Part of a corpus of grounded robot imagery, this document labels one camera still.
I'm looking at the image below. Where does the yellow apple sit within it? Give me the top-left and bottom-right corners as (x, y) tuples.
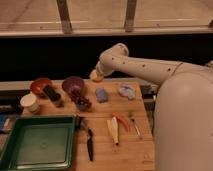
(89, 70), (104, 82)

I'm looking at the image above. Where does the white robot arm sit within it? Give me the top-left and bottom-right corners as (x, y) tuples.
(96, 43), (213, 171)

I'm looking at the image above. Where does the light blue crumpled cloth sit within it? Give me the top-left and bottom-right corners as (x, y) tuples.
(119, 84), (136, 100)

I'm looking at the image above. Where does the dark grape bunch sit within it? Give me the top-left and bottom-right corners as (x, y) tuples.
(70, 91), (92, 111)

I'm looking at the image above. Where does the orange carrot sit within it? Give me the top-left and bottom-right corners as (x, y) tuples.
(112, 113), (130, 132)

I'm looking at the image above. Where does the purple bowl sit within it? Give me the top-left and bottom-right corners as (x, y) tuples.
(62, 76), (85, 94)

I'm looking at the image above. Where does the metal spoon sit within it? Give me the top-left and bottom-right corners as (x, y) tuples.
(130, 117), (142, 139)

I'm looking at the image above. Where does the black knife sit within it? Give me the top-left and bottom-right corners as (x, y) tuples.
(82, 121), (94, 161)

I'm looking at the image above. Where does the dark pepper grinder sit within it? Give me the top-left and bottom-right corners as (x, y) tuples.
(43, 85), (62, 107)

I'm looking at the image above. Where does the red bowl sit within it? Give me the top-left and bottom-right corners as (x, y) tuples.
(30, 77), (53, 98)

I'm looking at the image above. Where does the white paper cup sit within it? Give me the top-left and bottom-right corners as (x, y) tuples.
(20, 93), (40, 113)

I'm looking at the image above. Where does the green plastic tray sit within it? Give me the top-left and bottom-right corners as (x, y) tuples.
(0, 116), (76, 171)

